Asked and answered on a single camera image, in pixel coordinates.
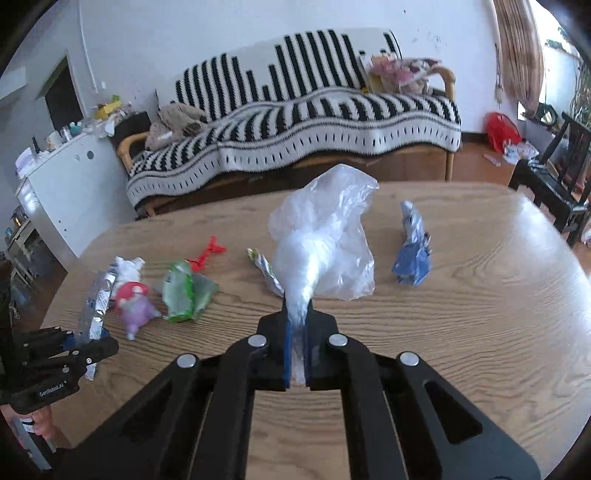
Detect patterned curtain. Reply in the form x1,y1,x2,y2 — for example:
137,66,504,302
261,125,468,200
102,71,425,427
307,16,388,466
492,0,546,116

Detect blue foil wrapper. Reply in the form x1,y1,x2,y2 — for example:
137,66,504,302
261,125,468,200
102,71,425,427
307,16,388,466
392,200,435,287

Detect person's left hand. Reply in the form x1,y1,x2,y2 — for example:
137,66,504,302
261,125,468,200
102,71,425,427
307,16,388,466
28,408,57,439

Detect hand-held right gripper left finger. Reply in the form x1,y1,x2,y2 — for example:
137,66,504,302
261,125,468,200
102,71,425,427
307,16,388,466
55,300,296,480

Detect black wooden chair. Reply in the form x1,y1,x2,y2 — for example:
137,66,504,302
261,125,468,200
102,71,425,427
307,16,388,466
508,111,591,247

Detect yellow box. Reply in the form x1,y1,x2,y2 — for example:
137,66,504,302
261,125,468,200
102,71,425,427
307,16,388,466
95,99,123,120

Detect green snack wrapper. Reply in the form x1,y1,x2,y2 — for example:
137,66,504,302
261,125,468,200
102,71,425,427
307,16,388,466
161,260,220,324

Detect long silver foil wrapper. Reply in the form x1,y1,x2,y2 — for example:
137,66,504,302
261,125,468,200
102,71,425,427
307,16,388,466
76,270,116,381

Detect white crumpled paper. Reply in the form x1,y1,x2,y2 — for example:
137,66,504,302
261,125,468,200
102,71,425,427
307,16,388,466
113,256,146,289

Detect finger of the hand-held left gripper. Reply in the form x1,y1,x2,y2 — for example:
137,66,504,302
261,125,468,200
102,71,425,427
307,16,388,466
44,337,120,376
14,326,77,358

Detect pink printed pillow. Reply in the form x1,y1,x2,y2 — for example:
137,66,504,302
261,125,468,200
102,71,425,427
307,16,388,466
369,54,443,95

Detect clear plastic bag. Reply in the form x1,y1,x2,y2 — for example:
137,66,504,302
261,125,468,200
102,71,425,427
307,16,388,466
268,164,380,384

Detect scattered papers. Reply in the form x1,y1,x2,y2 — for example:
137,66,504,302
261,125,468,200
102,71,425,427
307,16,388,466
502,141,541,164

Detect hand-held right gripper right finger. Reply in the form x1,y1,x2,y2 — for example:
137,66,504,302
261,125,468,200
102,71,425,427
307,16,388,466
304,301,542,480

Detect white cabinet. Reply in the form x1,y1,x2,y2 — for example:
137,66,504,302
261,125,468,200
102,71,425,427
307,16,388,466
14,131,134,273

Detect wooden frame sofa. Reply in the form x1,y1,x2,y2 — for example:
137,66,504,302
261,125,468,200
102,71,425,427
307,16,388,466
116,65,462,217

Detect sofa with striped blanket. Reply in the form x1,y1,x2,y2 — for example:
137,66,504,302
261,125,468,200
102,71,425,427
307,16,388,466
126,28,462,210

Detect red plastic bag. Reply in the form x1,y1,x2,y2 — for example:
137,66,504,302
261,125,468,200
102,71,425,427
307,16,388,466
486,112,522,155

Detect red plastic scrap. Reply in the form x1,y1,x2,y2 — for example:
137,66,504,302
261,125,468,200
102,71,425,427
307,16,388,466
187,236,227,271

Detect small silver twisted wrapper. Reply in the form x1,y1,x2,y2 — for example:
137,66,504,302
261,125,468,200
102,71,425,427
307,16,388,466
246,248,286,298

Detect pink and purple wrapper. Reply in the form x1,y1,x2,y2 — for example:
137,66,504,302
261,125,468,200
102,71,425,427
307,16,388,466
115,281,162,341

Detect brown plush toy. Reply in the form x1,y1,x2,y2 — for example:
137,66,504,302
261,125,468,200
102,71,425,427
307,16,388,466
145,102,208,151

